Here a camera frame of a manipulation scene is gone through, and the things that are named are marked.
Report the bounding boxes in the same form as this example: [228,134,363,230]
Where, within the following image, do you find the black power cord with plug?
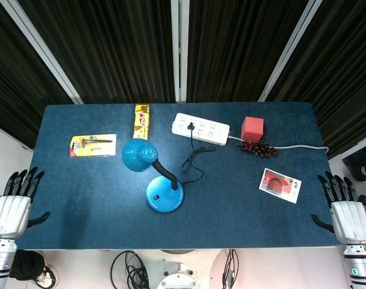
[181,122,216,185]

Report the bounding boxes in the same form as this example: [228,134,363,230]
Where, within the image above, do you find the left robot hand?
[0,167,51,240]

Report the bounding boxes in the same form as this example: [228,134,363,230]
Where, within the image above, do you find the dark grape bunch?
[237,140,280,158]

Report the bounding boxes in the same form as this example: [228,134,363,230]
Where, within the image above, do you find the blue desk lamp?
[122,138,184,214]

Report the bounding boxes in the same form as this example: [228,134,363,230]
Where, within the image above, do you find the white power strip cable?
[228,135,329,155]

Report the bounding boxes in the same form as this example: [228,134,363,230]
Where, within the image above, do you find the red gate picture card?
[258,167,303,205]

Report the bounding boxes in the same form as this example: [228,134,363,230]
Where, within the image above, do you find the blue table mat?
[15,102,343,250]

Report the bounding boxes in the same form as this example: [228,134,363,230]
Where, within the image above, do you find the razor in yellow blister pack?
[69,134,117,158]

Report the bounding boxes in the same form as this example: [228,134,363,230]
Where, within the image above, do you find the white power strip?
[171,113,231,147]

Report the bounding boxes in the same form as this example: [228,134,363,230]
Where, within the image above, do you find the black device on floor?
[341,144,366,207]

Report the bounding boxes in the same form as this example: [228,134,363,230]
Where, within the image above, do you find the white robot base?
[137,249,229,289]

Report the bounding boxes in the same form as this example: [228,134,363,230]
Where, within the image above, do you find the red cube box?
[240,116,265,143]

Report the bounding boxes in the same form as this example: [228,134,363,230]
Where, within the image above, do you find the yellow snack packet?
[132,104,151,140]

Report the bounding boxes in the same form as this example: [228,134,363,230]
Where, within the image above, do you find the black cable bundle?
[221,248,240,289]
[110,249,150,289]

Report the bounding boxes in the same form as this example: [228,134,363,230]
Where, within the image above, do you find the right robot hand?
[311,170,366,245]

